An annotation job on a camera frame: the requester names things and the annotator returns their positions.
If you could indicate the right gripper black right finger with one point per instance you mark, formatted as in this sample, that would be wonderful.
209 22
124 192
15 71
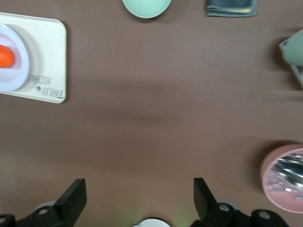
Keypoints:
208 208

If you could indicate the cream tray with bear print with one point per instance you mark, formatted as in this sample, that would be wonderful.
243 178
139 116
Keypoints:
52 47

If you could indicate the metal scoop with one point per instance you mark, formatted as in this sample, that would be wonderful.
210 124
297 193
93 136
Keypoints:
290 168

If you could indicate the pink bowl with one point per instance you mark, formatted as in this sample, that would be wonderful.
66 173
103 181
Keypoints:
270 196

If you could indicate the light green cup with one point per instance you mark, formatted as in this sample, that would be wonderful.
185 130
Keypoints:
294 50

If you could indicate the dark grey folded cloth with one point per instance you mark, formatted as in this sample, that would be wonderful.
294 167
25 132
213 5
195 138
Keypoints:
230 7

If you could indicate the light green bowl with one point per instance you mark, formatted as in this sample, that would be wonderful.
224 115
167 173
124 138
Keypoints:
146 8

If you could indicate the white round plate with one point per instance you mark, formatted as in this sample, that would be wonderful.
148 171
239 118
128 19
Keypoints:
16 78

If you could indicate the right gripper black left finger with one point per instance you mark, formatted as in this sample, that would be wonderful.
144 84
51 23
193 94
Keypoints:
68 205

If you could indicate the orange fruit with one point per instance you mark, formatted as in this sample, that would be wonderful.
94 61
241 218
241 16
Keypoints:
6 56

